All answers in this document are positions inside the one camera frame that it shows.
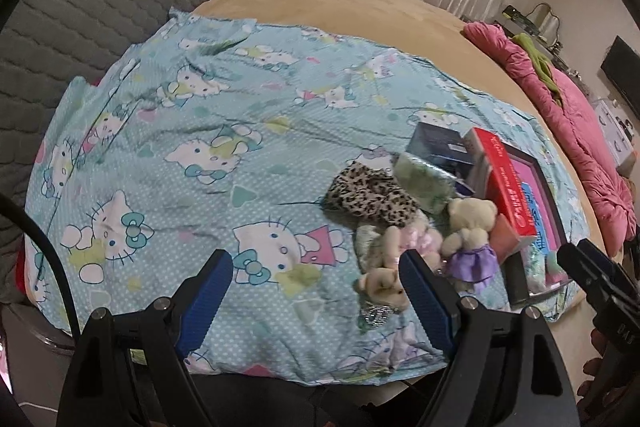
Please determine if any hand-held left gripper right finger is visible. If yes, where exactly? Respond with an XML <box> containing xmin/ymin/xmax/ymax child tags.
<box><xmin>398</xmin><ymin>249</ymin><xmax>581</xmax><ymax>427</ymax></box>

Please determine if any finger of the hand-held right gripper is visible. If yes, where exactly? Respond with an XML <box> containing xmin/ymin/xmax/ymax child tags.
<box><xmin>556</xmin><ymin>243</ymin><xmax>608</xmax><ymax>308</ymax></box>
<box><xmin>579</xmin><ymin>238</ymin><xmax>640</xmax><ymax>295</ymax></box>

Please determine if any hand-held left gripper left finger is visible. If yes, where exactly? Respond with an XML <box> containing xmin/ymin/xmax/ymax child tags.
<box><xmin>57</xmin><ymin>248</ymin><xmax>236</xmax><ymax>427</ymax></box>

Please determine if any pink rabbit plush keychain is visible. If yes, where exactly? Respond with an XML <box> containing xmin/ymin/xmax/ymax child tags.
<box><xmin>355</xmin><ymin>219</ymin><xmax>445</xmax><ymax>334</ymax></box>

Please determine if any black tray box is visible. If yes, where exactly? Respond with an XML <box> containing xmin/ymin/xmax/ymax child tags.
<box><xmin>500</xmin><ymin>142</ymin><xmax>573</xmax><ymax>310</ymax></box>

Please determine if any bear plush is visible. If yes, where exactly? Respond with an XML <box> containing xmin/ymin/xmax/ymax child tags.
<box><xmin>440</xmin><ymin>197</ymin><xmax>501</xmax><ymax>294</ymax></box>

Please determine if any leopard print scrunchie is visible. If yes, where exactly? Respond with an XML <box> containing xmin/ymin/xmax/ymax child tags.
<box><xmin>325</xmin><ymin>161</ymin><xmax>422</xmax><ymax>229</ymax></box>

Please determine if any person's right hand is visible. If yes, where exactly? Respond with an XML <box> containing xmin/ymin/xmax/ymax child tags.
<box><xmin>577</xmin><ymin>328</ymin><xmax>610</xmax><ymax>400</ymax></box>

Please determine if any teal tissue pack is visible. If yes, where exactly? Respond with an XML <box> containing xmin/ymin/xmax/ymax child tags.
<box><xmin>527</xmin><ymin>252</ymin><xmax>548</xmax><ymax>295</ymax></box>

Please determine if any white fluffy scrunchie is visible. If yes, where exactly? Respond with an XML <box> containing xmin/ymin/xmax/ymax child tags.
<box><xmin>356</xmin><ymin>223</ymin><xmax>401</xmax><ymax>270</ymax></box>

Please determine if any red tissue pack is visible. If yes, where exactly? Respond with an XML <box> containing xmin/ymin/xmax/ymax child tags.
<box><xmin>462</xmin><ymin>127</ymin><xmax>540</xmax><ymax>239</ymax></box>

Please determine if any pink book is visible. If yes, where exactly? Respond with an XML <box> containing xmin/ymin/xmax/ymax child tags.
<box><xmin>510</xmin><ymin>157</ymin><xmax>563</xmax><ymax>258</ymax></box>

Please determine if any blue cat print blanket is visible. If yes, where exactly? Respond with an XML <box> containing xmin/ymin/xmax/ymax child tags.
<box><xmin>25</xmin><ymin>6</ymin><xmax>592</xmax><ymax>384</ymax></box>

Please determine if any green patterned tissue pack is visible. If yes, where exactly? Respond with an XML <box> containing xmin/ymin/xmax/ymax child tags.
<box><xmin>392</xmin><ymin>152</ymin><xmax>463</xmax><ymax>215</ymax></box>

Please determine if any purple white packet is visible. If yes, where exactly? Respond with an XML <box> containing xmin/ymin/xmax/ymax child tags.
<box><xmin>450</xmin><ymin>164</ymin><xmax>477</xmax><ymax>198</ymax></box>

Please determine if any white drawer cabinet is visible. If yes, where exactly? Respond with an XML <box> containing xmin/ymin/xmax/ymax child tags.
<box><xmin>594</xmin><ymin>99</ymin><xmax>638</xmax><ymax>170</ymax></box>

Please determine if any pink quilt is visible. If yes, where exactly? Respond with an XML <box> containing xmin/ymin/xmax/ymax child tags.
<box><xmin>462</xmin><ymin>21</ymin><xmax>638</xmax><ymax>254</ymax></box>

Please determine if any dark blue box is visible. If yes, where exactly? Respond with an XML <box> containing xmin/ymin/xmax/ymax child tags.
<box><xmin>405</xmin><ymin>122</ymin><xmax>476</xmax><ymax>172</ymax></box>

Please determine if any green cloth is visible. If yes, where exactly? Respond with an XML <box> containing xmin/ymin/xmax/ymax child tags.
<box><xmin>512</xmin><ymin>33</ymin><xmax>562</xmax><ymax>104</ymax></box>

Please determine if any black device on dresser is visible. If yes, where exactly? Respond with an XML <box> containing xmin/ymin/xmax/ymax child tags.
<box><xmin>502</xmin><ymin>5</ymin><xmax>540</xmax><ymax>34</ymax></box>

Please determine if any beige bed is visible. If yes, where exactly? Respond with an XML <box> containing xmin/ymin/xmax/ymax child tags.
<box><xmin>192</xmin><ymin>0</ymin><xmax>623</xmax><ymax>308</ymax></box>

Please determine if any black cable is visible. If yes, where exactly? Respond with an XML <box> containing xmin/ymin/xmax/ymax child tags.
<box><xmin>0</xmin><ymin>194</ymin><xmax>83</xmax><ymax>340</ymax></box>

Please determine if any black wall television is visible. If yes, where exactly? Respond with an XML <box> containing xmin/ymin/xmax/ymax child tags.
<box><xmin>600</xmin><ymin>36</ymin><xmax>640</xmax><ymax>108</ymax></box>

